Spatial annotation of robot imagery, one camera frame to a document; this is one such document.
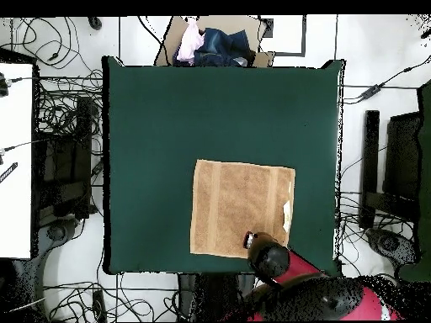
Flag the tan terry towel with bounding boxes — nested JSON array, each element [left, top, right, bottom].
[[189, 158, 296, 259]]

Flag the dark green table cloth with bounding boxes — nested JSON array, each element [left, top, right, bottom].
[[101, 55, 346, 275]]

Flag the black round base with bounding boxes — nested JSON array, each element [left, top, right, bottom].
[[365, 227, 421, 268]]

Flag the black upright bar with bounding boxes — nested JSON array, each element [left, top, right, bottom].
[[359, 109, 380, 230]]

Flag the black power strip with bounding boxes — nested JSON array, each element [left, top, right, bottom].
[[92, 289, 108, 322]]

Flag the black panel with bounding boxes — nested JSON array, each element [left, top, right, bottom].
[[381, 110, 423, 203]]

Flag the black equipment stand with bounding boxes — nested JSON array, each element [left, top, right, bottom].
[[33, 95, 94, 221]]

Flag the blue denim jeans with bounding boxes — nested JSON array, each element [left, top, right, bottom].
[[172, 27, 257, 67]]

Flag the white pink garment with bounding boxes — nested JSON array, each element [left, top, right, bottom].
[[175, 18, 205, 62]]

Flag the brown cardboard box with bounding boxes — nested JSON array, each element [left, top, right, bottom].
[[154, 14, 276, 67]]

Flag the white side table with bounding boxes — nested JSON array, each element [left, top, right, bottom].
[[0, 61, 35, 260]]

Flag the black printed strip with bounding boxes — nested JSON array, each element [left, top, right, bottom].
[[0, 161, 19, 184]]

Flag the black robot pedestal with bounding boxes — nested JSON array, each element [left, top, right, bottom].
[[177, 273, 258, 322]]

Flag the black cable tangle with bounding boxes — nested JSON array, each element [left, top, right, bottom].
[[336, 191, 417, 280], [35, 66, 104, 135], [43, 272, 179, 322]]

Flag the black cable adapter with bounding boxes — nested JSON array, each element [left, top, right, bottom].
[[357, 83, 383, 100]]

